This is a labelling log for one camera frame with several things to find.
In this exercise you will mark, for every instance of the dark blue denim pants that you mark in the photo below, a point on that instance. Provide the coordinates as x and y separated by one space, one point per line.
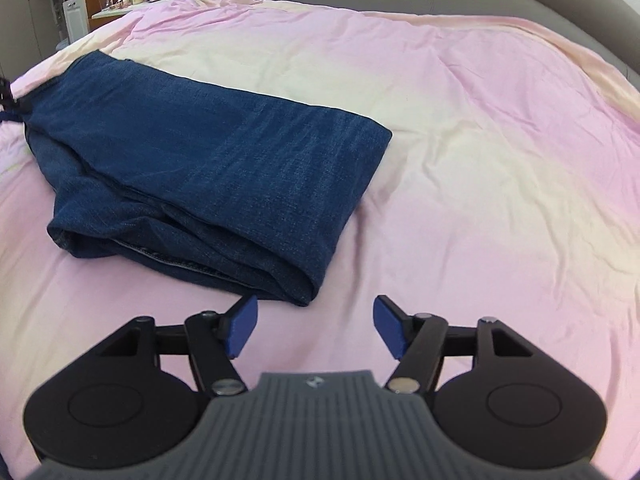
219 187

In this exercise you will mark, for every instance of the pink bed sheet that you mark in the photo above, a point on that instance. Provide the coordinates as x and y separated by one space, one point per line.
510 187

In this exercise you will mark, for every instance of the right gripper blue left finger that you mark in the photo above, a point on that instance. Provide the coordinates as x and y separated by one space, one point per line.
215 340

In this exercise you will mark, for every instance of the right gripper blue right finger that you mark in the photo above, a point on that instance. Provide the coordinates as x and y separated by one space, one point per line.
416 342

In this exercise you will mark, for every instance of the wooden bedside table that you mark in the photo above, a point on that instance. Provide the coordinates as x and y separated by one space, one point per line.
111 10

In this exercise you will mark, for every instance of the white box appliance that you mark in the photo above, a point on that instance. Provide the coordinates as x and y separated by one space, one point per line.
76 19

